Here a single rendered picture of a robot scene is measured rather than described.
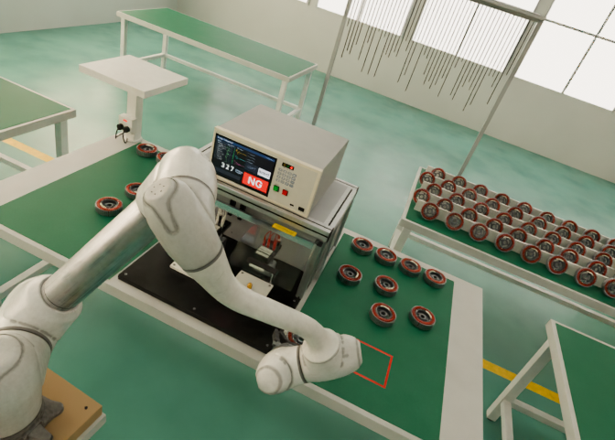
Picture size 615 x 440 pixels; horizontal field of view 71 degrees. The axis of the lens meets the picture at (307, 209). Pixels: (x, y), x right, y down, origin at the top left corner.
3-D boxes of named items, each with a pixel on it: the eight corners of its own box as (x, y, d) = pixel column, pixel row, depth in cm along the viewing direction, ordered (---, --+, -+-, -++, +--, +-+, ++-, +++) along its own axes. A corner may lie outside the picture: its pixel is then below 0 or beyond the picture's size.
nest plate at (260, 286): (256, 310, 164) (257, 307, 163) (222, 293, 166) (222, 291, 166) (273, 287, 176) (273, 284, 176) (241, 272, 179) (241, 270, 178)
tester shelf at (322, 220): (327, 242, 160) (330, 233, 158) (172, 173, 171) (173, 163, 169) (356, 195, 197) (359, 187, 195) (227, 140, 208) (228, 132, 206)
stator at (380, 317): (392, 332, 176) (394, 326, 174) (366, 321, 177) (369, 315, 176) (394, 314, 186) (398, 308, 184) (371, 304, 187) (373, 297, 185)
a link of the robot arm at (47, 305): (-33, 352, 107) (4, 289, 125) (29, 376, 116) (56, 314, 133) (176, 161, 86) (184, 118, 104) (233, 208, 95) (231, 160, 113)
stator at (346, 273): (334, 280, 193) (337, 274, 191) (339, 266, 203) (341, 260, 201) (357, 290, 192) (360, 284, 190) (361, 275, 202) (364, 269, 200)
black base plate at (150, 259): (268, 355, 151) (270, 351, 150) (117, 278, 161) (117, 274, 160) (312, 279, 190) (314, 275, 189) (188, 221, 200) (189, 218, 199)
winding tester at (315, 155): (307, 218, 162) (321, 172, 151) (207, 174, 169) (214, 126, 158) (336, 179, 195) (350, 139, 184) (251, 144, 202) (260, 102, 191)
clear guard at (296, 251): (290, 292, 143) (295, 279, 140) (227, 262, 147) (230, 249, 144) (320, 243, 170) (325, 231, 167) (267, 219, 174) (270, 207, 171)
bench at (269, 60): (273, 144, 470) (289, 78, 431) (114, 77, 504) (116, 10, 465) (302, 122, 545) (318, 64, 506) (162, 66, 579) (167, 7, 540)
